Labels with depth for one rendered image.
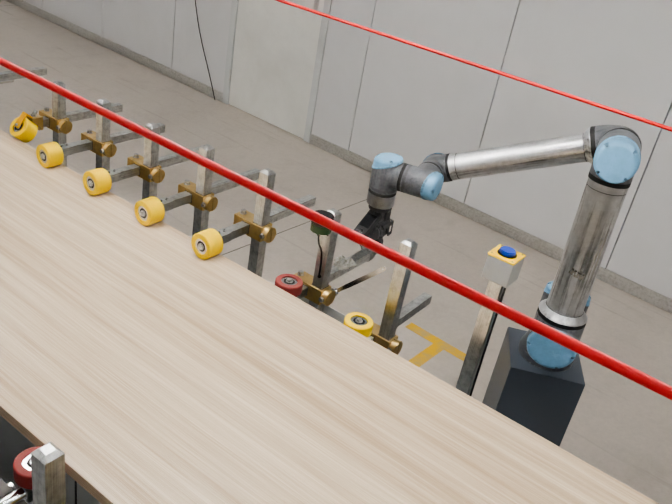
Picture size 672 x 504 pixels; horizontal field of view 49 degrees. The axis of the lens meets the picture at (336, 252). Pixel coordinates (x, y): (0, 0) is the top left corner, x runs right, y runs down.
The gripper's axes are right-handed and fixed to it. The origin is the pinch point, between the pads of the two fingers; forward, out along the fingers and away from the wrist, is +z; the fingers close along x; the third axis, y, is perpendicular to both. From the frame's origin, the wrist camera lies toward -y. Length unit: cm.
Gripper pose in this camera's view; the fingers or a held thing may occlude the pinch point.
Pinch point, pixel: (366, 258)
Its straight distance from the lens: 245.2
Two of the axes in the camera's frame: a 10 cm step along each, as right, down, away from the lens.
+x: -7.8, -4.1, 4.7
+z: -1.3, 8.5, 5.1
